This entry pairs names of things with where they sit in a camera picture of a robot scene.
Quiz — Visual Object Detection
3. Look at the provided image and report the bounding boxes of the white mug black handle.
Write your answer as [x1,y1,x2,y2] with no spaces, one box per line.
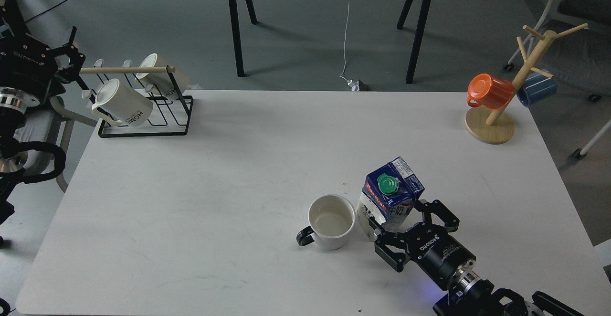
[296,194,356,250]

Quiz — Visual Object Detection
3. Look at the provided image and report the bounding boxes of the blue white milk carton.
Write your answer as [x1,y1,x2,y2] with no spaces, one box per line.
[356,157,425,242]

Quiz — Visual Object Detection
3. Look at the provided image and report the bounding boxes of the black table legs right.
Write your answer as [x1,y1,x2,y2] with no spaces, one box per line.
[396,0,432,84]

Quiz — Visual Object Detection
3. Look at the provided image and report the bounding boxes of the white power plug adapter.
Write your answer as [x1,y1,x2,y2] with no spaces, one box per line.
[347,79,369,92]

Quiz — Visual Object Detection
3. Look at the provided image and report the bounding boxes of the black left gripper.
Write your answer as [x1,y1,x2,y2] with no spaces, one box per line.
[0,25,90,104]

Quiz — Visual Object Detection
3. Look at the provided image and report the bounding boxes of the cream mug rear on rack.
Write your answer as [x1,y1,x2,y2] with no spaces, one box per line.
[136,53,190,101]

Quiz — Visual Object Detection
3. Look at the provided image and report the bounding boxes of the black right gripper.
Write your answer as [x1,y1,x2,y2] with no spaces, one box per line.
[368,200,476,291]

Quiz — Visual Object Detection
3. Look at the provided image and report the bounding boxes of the blue cup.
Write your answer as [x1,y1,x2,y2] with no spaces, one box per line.
[516,73,558,107]

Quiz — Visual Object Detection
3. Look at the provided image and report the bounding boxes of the black table legs left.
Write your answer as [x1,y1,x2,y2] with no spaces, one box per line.
[228,0,258,78]

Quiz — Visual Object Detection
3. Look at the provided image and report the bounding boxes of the cream mug on rack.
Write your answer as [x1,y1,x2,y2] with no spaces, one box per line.
[136,53,190,101]
[91,78,153,126]

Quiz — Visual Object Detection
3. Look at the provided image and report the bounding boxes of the black wire mug rack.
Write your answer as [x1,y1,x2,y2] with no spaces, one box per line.
[81,53,194,138]

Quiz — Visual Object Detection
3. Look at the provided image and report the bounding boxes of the wooden mug tree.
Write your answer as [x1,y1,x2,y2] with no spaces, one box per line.
[464,23,589,145]

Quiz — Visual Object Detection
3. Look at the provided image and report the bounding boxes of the black table legs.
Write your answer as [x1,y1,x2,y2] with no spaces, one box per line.
[228,0,258,78]
[396,0,432,84]

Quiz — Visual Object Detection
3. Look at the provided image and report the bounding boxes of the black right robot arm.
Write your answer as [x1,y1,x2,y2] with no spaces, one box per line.
[368,200,579,316]

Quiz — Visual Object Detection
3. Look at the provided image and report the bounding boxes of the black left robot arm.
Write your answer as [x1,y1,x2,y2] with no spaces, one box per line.
[0,27,89,221]

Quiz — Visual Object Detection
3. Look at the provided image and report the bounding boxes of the grey office chair left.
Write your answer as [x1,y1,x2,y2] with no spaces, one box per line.
[14,96,97,192]

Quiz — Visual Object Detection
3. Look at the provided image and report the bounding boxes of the cream mug front on rack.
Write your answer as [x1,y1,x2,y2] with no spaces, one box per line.
[91,78,153,126]

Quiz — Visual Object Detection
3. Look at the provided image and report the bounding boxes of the white chair right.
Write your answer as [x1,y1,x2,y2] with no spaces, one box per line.
[505,0,611,160]

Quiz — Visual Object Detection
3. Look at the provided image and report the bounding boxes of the orange cup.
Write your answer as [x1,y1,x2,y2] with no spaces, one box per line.
[467,73,514,111]

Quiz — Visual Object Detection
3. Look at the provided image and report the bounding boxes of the white power cable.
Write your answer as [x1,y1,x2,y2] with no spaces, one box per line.
[339,0,357,83]

